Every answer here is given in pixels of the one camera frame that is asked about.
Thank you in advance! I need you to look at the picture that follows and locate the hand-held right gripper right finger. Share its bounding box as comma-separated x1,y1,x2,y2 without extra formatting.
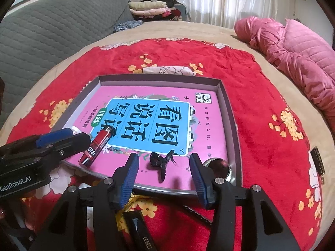
189,153,301,251

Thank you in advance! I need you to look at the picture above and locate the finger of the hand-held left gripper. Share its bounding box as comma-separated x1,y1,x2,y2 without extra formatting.
44,133,92,163
35,128,75,148

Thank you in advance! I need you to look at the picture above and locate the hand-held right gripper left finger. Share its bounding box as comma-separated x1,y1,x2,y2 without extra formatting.
29,152,140,251

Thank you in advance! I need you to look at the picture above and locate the metal round jar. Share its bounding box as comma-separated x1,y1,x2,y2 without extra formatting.
203,158,233,182

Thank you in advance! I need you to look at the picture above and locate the red lighter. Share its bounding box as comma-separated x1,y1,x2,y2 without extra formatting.
79,126,117,168

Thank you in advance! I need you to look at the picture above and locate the black hair clip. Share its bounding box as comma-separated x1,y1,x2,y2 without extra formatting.
149,150,178,182

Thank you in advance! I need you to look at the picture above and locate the yellow and black watch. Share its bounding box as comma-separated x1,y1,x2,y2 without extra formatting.
115,193,213,230

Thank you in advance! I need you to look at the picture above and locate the black rectangular case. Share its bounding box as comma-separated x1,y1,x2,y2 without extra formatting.
123,210,157,251

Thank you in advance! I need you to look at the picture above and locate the grey cardboard box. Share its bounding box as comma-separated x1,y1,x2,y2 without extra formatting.
50,74,242,192

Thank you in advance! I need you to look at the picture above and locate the pink and blue book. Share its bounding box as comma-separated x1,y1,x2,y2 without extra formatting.
63,85,231,189

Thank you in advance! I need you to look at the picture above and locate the red floral blanket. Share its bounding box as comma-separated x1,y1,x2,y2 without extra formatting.
5,38,323,251

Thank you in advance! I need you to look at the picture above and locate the grey quilted cover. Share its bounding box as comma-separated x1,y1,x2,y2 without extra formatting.
0,0,134,126

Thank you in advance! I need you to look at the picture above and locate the dark patterned strip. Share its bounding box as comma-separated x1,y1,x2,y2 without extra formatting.
310,146,326,183

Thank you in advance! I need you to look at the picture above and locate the blue patterned cloth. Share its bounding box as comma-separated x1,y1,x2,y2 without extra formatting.
112,19,143,33

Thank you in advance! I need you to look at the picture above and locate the beige bed sheet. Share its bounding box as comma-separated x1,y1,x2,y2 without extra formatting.
0,21,335,241

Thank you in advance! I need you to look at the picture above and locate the stack of folded clothes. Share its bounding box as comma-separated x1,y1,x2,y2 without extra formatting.
128,0,184,21

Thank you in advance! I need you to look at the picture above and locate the pink quilt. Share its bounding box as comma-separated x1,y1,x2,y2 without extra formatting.
234,16,335,126

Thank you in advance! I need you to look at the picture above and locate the white curtain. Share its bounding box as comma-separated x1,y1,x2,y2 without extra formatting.
173,0,296,29

